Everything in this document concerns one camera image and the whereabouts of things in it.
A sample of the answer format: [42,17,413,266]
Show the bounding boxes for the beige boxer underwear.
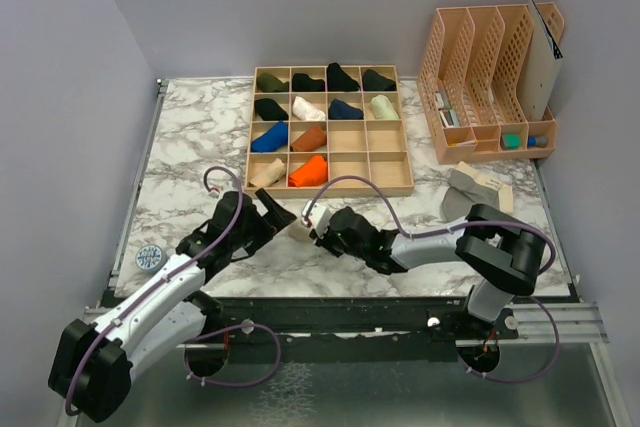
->
[287,219,313,243]

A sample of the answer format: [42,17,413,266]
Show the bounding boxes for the grey underwear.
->
[441,169,502,222]

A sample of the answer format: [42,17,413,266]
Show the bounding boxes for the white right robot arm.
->
[302,201,555,338]

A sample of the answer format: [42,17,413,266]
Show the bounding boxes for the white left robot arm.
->
[48,189,296,422]

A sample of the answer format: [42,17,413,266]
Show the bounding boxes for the cream folded underwear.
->
[455,162,514,213]

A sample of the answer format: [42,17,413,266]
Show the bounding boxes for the beige rolled cloth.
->
[249,158,286,188]

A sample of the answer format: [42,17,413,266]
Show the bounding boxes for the orange rolled cloth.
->
[288,155,329,188]

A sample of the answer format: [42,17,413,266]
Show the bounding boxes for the blue rolled cloth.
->
[250,121,289,153]

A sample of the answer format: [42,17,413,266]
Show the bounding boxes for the brown rolled cloth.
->
[291,124,327,152]

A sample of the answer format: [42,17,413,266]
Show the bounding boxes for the wooden compartment tray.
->
[243,64,414,199]

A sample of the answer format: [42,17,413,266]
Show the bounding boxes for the black rolled cloth left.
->
[254,98,289,121]

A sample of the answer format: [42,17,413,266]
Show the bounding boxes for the black rolled cloth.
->
[291,72,326,92]
[254,98,289,121]
[326,62,360,92]

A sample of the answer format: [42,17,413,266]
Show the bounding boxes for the white rolled cloth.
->
[292,96,326,121]

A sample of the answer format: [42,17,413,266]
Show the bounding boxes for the navy rolled cloth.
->
[328,99,364,120]

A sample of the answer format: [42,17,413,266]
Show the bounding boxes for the pale green rolled cloth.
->
[370,95,399,120]

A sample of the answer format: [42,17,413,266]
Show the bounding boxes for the olive green rolled cloth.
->
[256,72,289,93]

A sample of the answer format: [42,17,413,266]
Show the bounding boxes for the cards in rack slot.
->
[434,87,476,146]

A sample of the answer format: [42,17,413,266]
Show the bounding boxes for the dark green rolled cloth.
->
[362,69,397,92]

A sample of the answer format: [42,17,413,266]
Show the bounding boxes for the pink file organizer rack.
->
[417,4,557,164]

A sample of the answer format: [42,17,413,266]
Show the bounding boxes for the blue grey cylinder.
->
[527,135,549,148]

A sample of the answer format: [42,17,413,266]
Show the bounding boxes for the grey folder in rack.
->
[516,0,565,122]

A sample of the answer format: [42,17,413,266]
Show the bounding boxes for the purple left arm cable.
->
[64,165,282,417]

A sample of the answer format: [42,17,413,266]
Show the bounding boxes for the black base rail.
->
[187,293,518,364]

